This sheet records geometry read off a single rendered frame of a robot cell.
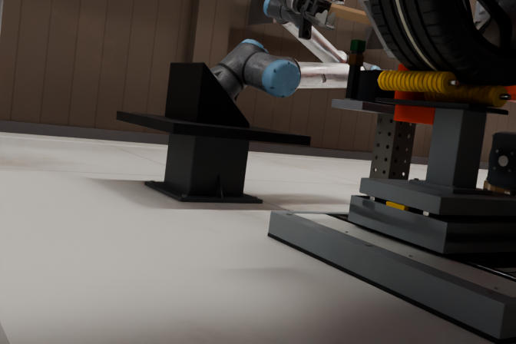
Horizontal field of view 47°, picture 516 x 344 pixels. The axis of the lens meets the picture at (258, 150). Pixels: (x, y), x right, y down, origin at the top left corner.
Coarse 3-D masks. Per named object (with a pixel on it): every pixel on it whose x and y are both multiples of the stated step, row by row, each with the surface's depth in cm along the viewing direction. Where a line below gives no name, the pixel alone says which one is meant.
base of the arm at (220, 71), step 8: (224, 64) 242; (216, 72) 239; (224, 72) 240; (232, 72) 240; (224, 80) 238; (232, 80) 240; (240, 80) 242; (224, 88) 237; (232, 88) 239; (240, 88) 244; (232, 96) 239
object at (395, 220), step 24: (360, 216) 168; (384, 216) 160; (408, 216) 152; (432, 216) 149; (456, 216) 153; (480, 216) 158; (408, 240) 152; (432, 240) 145; (456, 240) 144; (480, 240) 148; (504, 240) 154
